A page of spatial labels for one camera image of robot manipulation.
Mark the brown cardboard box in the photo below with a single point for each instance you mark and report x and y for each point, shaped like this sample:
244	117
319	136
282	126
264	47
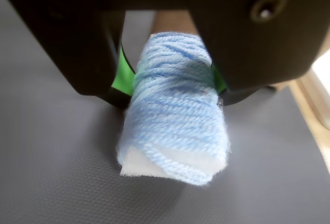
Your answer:
170	20

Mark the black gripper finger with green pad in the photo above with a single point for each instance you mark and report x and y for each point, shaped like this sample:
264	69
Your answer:
77	40
257	48

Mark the grey table mat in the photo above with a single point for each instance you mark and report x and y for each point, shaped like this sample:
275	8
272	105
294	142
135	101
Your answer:
51	169

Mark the light blue yarn-wrapped block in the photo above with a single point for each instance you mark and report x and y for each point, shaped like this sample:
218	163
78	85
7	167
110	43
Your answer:
175	105

